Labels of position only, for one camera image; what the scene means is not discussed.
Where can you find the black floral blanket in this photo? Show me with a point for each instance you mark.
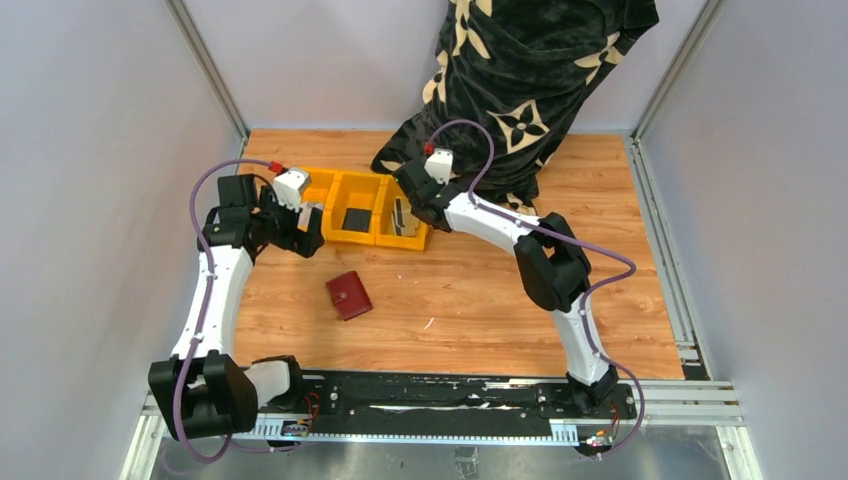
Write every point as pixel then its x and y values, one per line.
pixel 511 78

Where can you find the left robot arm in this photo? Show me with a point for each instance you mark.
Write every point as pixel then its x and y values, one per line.
pixel 200 389

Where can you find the black card in bin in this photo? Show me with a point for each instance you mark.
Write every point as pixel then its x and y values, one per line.
pixel 357 220

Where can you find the yellow three-compartment bin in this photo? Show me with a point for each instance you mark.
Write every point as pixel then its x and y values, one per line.
pixel 342 189

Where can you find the striped beige card in bin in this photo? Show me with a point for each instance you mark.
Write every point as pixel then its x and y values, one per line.
pixel 404 222

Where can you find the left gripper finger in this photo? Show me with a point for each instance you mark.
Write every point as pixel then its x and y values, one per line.
pixel 237 191
pixel 308 242

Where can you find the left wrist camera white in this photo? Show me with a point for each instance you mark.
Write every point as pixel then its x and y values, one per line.
pixel 289 188

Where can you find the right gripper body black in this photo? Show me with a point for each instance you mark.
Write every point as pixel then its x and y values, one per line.
pixel 416 209

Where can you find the red leather card holder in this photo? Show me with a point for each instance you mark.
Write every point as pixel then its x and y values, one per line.
pixel 348 295

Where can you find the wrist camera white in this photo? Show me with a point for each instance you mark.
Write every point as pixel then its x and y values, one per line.
pixel 289 188
pixel 438 165

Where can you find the grey card in bin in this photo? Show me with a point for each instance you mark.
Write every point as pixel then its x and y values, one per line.
pixel 307 210

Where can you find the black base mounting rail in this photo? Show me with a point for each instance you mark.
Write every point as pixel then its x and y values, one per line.
pixel 329 404

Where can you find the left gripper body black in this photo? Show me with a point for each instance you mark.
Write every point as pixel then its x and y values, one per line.
pixel 279 223

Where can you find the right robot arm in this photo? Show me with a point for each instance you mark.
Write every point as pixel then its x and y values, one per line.
pixel 553 267

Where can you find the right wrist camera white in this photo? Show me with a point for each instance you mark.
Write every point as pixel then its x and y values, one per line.
pixel 438 165

